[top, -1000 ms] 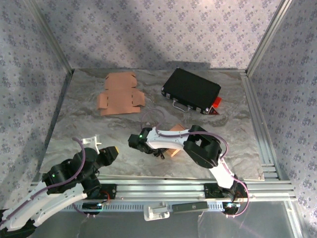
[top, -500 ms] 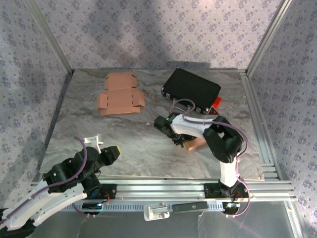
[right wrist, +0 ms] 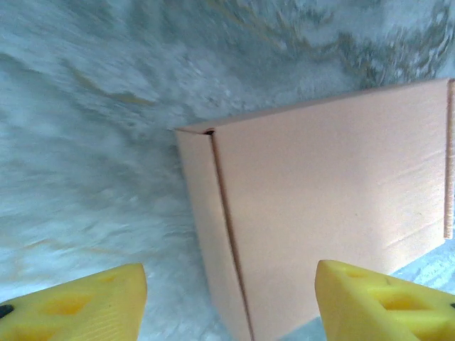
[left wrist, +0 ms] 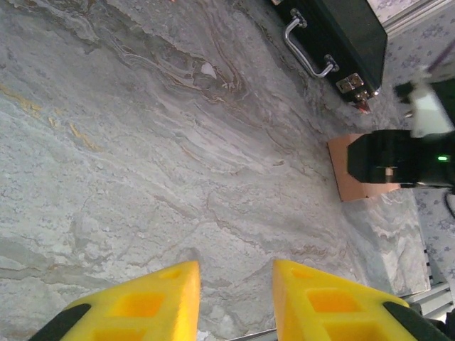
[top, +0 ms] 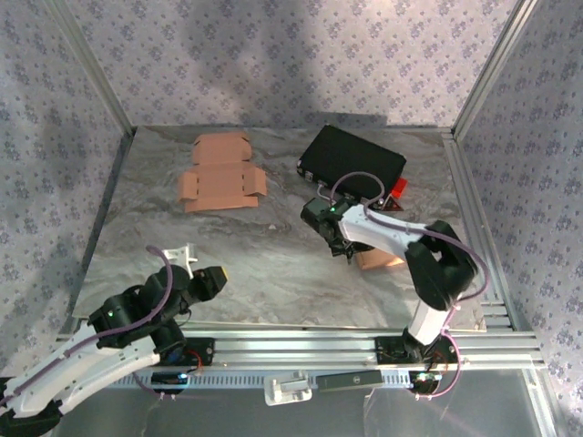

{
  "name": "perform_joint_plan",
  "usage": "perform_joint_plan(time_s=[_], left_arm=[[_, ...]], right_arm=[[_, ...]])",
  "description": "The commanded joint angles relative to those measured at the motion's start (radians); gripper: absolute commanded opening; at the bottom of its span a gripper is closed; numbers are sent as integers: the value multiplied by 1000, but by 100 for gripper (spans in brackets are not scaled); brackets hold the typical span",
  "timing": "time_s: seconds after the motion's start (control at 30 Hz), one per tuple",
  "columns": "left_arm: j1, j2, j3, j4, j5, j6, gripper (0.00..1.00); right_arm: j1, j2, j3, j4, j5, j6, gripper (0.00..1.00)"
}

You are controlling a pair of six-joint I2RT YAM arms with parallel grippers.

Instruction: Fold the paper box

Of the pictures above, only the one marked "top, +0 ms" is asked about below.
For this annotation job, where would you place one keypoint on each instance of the brown cardboard paper box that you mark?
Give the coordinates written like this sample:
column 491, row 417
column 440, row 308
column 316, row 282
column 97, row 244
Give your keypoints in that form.
column 382, row 260
column 218, row 182

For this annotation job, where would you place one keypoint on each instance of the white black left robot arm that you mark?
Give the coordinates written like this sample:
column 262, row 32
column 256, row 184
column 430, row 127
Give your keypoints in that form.
column 91, row 368

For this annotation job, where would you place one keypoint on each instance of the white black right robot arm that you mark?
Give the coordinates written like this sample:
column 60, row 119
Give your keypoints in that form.
column 378, row 227

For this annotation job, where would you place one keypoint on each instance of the black red warning triangle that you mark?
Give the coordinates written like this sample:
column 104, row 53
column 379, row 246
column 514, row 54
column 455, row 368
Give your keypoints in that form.
column 392, row 207

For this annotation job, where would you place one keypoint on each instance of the black carrying case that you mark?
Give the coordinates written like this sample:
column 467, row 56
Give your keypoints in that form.
column 355, row 155

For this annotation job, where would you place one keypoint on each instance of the small black circuit board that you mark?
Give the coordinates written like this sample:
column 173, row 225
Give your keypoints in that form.
column 168, row 379
column 423, row 380

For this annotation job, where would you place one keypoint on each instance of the small red block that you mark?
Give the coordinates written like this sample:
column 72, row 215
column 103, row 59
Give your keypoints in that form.
column 401, row 186

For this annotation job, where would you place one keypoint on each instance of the grey metal shelf panel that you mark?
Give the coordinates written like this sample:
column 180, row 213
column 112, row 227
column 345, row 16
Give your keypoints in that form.
column 228, row 419

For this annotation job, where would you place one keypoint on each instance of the black flat bar device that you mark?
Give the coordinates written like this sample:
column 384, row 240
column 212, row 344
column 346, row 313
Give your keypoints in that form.
column 350, row 381

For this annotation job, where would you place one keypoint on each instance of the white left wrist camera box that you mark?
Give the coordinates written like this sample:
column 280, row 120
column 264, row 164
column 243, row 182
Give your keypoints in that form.
column 180, row 252

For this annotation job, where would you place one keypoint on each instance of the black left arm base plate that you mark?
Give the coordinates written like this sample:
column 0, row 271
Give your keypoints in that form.
column 205, row 350

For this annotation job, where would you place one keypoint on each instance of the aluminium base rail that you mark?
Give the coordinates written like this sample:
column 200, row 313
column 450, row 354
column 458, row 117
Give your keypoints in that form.
column 296, row 350

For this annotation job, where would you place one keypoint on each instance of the aluminium table side rail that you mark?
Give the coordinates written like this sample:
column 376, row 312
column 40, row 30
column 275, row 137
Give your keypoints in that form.
column 109, row 205
column 471, row 205

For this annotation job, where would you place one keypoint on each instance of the white plastic bracket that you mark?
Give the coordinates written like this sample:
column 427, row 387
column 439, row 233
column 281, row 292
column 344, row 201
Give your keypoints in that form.
column 287, row 391

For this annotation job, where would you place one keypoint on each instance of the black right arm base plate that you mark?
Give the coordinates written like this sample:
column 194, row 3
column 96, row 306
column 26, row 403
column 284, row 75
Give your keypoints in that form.
column 387, row 352

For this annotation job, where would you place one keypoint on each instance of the aluminium corner post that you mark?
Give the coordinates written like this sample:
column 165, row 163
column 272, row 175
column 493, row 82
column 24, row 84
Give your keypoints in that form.
column 93, row 68
column 492, row 68

